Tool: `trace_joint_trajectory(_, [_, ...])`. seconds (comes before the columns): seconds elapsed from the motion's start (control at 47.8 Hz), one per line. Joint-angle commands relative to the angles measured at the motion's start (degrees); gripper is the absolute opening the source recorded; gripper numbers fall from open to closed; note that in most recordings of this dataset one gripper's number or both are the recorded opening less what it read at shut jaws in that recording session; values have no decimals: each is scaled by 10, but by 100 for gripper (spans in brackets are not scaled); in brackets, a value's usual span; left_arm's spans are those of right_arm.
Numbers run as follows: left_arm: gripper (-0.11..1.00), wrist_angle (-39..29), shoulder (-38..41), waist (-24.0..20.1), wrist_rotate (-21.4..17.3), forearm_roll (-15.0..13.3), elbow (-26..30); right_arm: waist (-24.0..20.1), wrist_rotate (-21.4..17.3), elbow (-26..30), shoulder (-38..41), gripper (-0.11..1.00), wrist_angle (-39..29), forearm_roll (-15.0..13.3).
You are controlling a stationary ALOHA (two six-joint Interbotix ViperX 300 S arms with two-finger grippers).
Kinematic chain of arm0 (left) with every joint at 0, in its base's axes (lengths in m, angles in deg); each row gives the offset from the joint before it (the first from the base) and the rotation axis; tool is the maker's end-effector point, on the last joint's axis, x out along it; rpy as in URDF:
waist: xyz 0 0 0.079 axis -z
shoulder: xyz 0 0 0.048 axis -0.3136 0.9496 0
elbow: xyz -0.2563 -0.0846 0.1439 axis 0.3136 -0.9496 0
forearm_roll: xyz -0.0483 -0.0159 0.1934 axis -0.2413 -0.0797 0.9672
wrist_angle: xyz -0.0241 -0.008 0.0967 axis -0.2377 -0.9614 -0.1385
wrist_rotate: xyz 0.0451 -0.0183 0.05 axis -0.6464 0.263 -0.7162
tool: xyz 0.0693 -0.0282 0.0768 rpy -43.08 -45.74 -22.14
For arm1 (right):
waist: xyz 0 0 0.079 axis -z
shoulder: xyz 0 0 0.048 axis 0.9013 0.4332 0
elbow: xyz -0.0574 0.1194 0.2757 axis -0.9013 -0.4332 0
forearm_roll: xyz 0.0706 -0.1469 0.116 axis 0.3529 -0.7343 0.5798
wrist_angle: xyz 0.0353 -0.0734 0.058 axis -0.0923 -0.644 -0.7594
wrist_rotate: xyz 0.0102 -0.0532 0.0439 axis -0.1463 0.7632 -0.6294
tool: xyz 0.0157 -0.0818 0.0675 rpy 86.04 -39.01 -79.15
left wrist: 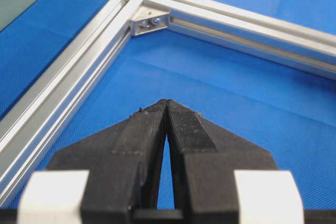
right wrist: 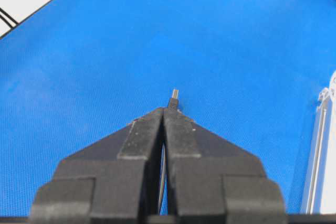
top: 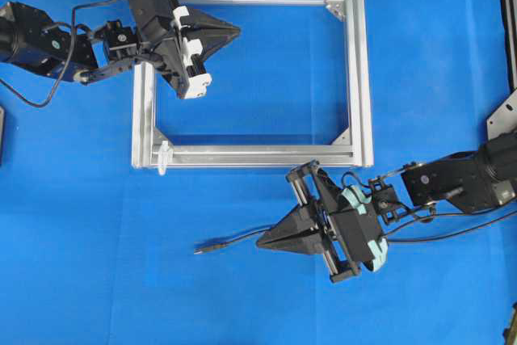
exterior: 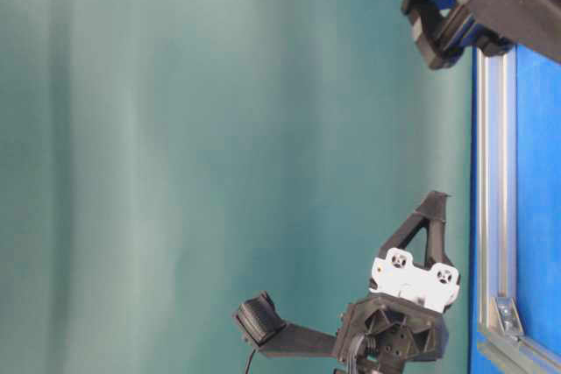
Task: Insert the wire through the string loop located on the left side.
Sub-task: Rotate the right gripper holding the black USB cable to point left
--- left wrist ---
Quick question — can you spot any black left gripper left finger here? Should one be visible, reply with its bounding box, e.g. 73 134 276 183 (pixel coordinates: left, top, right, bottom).
47 99 167 223

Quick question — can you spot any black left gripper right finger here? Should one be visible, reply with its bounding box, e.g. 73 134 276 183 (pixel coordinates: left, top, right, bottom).
166 100 277 223

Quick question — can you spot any aluminium extrusion frame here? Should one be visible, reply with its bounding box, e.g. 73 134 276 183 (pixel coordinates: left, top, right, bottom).
1 0 335 208

